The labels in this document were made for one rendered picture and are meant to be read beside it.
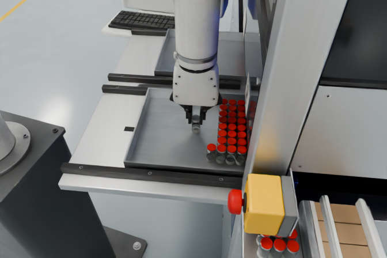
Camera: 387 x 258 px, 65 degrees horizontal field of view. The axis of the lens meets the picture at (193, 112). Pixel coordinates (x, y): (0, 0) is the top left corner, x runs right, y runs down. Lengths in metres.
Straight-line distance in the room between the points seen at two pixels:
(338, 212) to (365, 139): 0.18
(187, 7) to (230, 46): 0.58
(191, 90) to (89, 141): 0.30
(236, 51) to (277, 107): 0.65
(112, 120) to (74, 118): 1.39
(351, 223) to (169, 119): 0.47
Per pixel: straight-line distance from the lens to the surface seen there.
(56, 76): 2.66
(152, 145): 0.75
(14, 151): 0.87
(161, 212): 1.66
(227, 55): 1.05
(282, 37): 0.38
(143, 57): 1.06
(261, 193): 0.50
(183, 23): 0.56
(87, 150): 0.78
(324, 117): 0.47
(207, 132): 0.77
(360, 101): 0.46
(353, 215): 0.66
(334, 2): 0.37
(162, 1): 1.50
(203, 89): 0.65
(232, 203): 0.51
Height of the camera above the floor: 1.45
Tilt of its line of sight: 44 degrees down
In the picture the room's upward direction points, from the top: straight up
